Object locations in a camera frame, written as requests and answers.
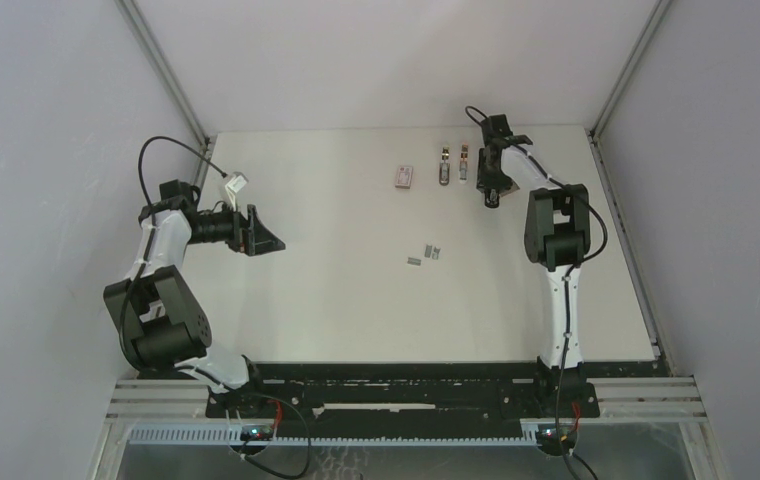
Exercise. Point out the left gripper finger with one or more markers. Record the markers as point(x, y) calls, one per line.
point(252, 218)
point(261, 241)

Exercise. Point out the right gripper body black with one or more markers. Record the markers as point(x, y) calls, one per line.
point(489, 177)

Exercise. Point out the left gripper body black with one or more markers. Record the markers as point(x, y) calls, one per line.
point(227, 229)

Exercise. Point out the pink and white stapler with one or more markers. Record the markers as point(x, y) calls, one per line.
point(463, 163)

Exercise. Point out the grey small stapler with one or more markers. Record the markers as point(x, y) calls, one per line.
point(444, 166)

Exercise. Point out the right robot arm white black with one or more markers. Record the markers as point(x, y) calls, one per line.
point(562, 230)

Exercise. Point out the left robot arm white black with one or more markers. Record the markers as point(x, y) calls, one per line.
point(160, 323)

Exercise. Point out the staple box red white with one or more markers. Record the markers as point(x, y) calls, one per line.
point(404, 177)

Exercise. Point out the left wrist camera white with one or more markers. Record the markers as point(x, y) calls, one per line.
point(232, 185)

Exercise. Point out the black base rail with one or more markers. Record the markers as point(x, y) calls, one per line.
point(431, 401)

